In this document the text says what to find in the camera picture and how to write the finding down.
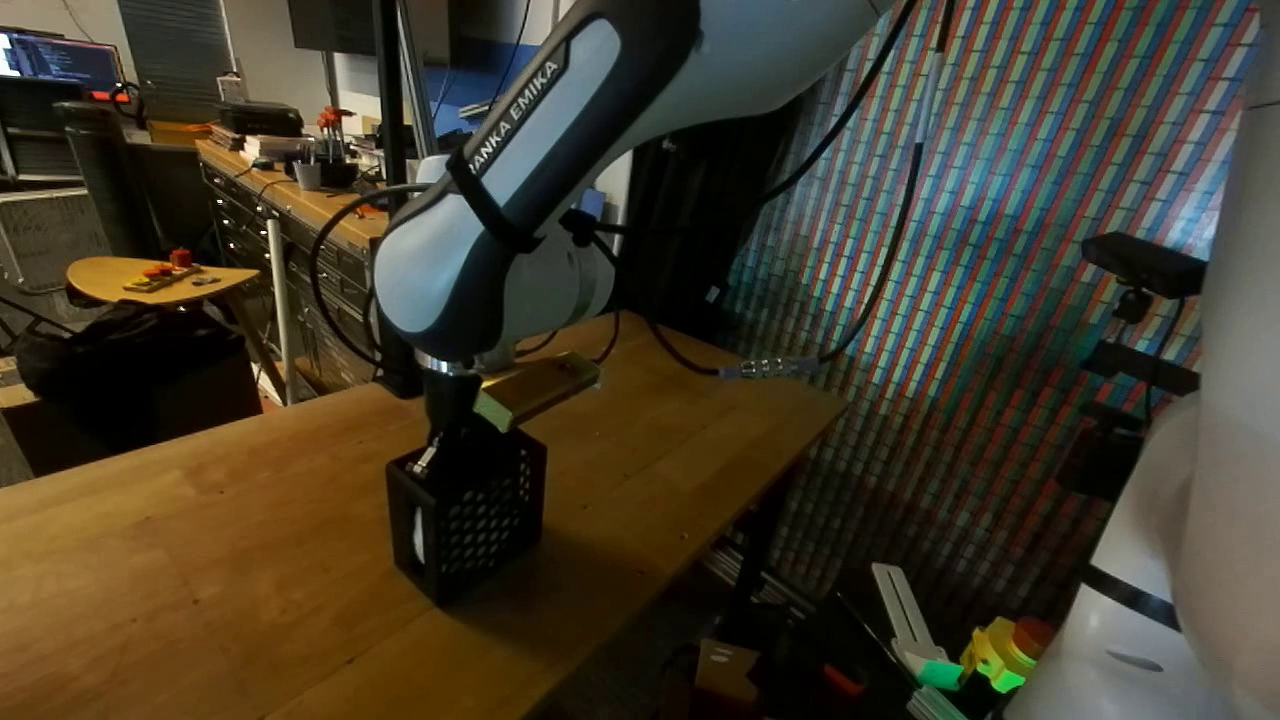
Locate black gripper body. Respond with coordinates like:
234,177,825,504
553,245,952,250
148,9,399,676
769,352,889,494
421,372,486,454

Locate black perforated plastic box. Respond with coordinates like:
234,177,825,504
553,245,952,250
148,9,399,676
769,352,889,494
382,420,553,608

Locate white metal leg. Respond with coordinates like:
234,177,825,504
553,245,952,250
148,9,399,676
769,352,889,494
261,217,298,410

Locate wooden workbench with drawers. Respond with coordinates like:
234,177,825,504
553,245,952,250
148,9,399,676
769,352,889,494
194,137,403,392

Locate pot with red flowers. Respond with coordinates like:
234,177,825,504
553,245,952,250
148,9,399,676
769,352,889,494
308,106,365,194

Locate red hand tool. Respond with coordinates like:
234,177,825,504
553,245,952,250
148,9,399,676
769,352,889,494
125,245,208,298

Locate black chair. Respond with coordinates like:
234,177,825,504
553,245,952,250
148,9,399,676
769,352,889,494
11,302,265,459

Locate black case on workbench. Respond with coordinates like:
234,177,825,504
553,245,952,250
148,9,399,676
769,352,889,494
215,100,308,142

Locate small red object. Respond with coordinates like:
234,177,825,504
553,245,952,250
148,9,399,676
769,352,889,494
814,659,867,704

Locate white flat ruler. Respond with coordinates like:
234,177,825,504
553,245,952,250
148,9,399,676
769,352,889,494
867,562,944,659

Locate lit computer screen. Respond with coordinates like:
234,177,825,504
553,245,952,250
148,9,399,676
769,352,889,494
0,25,126,94

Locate striped backdrop panel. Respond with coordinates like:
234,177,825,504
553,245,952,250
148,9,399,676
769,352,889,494
714,0,1263,632

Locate green and yellow blocks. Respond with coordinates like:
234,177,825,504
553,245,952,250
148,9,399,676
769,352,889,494
916,612,1059,701

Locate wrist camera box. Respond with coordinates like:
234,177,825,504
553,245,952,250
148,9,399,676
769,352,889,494
469,352,603,436

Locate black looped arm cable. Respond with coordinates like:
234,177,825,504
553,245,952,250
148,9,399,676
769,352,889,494
303,179,440,372

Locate dark wall monitor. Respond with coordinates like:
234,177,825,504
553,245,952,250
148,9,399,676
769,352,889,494
283,0,382,60

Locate black cable with connector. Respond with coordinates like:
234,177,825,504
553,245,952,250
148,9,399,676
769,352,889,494
635,0,934,383

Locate black camera stand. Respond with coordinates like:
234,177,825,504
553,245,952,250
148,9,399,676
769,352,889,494
1059,285,1213,504

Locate black camera on stand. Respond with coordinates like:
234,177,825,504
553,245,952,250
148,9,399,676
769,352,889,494
1075,230,1213,302

